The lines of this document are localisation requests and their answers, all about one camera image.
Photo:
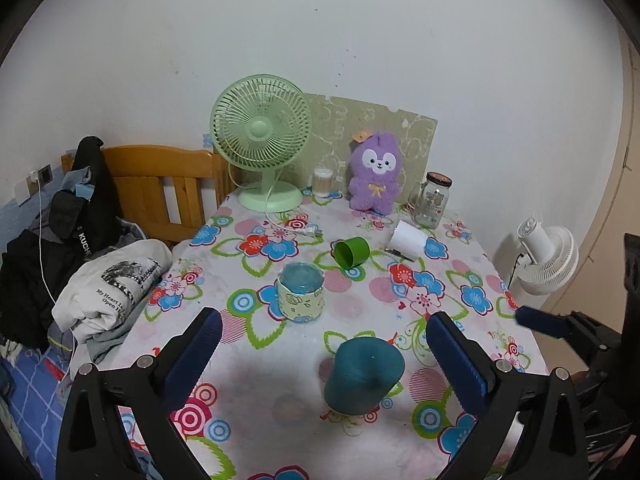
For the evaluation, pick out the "cotton swab container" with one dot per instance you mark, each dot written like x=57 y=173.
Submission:
x=324 y=182

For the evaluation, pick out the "green plastic cup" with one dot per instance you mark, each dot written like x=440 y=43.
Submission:
x=354 y=252

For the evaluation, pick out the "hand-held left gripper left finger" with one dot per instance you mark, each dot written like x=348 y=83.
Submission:
x=197 y=347

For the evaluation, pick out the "purple plush toy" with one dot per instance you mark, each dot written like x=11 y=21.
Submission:
x=374 y=172

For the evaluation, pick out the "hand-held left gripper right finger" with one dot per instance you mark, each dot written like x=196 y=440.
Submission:
x=457 y=355

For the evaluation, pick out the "grey clothing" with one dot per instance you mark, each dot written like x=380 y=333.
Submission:
x=107 y=337

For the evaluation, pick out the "glass jar with lid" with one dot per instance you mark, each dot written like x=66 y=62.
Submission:
x=432 y=202

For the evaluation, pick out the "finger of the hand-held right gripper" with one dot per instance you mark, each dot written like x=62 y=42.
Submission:
x=542 y=321

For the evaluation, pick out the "black jacket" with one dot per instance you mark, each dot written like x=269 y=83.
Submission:
x=30 y=270

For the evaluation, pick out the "green desk fan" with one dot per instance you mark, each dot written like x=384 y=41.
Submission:
x=260 y=130

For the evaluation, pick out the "wooden bed headboard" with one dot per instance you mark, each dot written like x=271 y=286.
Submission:
x=150 y=170

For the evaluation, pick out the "blue checked blanket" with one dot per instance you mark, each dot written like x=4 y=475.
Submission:
x=35 y=400

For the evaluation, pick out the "clear glass mug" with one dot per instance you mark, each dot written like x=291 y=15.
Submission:
x=414 y=199

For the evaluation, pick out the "green patterned board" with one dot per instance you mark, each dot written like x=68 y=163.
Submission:
x=415 y=145

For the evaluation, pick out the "black pen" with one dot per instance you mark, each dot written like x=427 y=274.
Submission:
x=400 y=254

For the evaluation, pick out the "floral wrapped cup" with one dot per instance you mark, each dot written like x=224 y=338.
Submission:
x=300 y=295

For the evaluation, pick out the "teal plastic cup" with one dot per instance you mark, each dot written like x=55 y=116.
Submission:
x=362 y=375

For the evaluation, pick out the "white printed t-shirt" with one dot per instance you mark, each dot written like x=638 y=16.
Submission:
x=115 y=285

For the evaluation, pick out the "white standing fan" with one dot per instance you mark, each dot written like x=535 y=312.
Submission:
x=547 y=260

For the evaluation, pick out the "wall socket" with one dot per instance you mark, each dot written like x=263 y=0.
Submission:
x=45 y=175

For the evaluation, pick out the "white cup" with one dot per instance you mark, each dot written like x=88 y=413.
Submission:
x=410 y=240

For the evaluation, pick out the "floral tablecloth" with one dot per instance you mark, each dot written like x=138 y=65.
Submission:
x=280 y=360

